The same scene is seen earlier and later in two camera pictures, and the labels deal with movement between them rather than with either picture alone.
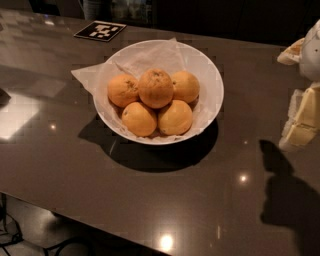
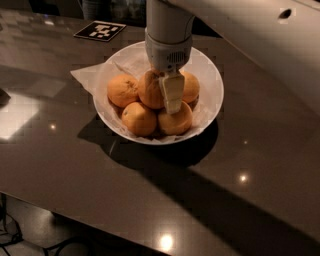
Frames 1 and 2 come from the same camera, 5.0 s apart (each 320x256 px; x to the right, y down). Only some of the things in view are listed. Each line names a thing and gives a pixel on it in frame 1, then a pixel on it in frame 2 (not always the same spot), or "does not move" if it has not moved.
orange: x=138 y=119 does not move
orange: x=155 y=87 does not move
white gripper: x=311 y=55 to x=165 y=55
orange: x=122 y=90 does not move
